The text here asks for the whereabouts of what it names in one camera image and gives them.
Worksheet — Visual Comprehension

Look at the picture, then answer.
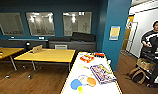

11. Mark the tan woven basket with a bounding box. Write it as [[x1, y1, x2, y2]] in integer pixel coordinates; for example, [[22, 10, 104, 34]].
[[136, 57, 156, 72]]

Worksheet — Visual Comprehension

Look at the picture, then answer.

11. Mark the orange game box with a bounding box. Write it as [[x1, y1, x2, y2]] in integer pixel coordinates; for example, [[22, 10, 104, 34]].
[[79, 54, 96, 64]]

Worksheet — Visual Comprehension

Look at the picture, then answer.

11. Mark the person in dark shirt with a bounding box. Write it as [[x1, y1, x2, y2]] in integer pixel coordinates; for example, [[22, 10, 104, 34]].
[[140, 18, 158, 55]]

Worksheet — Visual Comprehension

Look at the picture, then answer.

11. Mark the yellow wall sign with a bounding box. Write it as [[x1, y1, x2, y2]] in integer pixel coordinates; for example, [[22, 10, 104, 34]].
[[108, 25, 122, 42]]

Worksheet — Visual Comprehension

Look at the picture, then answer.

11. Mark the tan backpack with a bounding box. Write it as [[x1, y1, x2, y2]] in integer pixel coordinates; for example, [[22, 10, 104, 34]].
[[127, 67, 147, 85]]

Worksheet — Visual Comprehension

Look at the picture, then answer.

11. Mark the black chair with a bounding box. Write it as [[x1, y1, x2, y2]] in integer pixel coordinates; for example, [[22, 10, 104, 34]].
[[24, 41, 32, 53]]

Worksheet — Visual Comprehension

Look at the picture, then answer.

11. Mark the yellow gaming table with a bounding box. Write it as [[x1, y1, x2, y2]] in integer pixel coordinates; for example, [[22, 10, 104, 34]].
[[60, 51, 124, 94]]

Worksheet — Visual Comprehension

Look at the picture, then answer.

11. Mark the white rectangular pad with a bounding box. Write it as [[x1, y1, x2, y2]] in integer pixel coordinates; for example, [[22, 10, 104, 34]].
[[54, 43, 68, 51]]

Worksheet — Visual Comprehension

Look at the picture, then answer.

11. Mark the tan open box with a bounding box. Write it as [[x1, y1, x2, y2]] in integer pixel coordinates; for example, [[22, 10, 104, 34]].
[[31, 44, 44, 55]]

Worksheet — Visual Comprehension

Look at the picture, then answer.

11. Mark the long dark grey bench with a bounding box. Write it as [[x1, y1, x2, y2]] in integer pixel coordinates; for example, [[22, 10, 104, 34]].
[[0, 36, 49, 52]]

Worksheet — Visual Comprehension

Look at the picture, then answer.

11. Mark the blue plate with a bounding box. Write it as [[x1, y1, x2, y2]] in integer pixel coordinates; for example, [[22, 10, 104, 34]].
[[77, 74, 90, 84]]

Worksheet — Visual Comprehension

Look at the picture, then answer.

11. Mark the red and black paddle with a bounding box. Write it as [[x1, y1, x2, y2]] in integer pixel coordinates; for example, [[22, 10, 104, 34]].
[[93, 51, 106, 59]]

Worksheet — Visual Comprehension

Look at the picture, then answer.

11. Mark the brown wooden door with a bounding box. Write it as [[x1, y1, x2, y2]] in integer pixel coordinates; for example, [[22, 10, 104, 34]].
[[121, 16, 134, 52]]

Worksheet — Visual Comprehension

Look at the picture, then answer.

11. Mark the blue bowl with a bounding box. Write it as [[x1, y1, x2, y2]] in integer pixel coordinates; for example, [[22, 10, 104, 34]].
[[70, 78, 83, 91]]

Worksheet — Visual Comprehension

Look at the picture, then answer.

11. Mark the orange bowl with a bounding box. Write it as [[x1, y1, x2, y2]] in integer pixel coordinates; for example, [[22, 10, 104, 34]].
[[86, 76, 97, 88]]

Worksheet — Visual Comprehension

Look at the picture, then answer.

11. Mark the interior glass window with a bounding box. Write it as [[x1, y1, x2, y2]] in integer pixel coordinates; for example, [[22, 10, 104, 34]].
[[62, 11, 93, 37], [0, 12, 26, 37], [25, 11, 57, 37]]

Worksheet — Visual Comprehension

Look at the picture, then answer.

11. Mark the dark grey sofa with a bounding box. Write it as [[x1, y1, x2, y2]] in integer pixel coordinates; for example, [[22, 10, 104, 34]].
[[47, 31, 97, 53]]

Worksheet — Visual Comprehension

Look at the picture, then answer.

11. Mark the small yellow cup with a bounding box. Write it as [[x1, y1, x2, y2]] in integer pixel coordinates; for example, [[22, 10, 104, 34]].
[[77, 86, 84, 93]]

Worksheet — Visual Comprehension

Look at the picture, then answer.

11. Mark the long yellow wooden table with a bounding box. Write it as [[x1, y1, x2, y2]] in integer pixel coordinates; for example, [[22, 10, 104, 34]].
[[0, 46, 26, 80], [13, 47, 77, 80]]

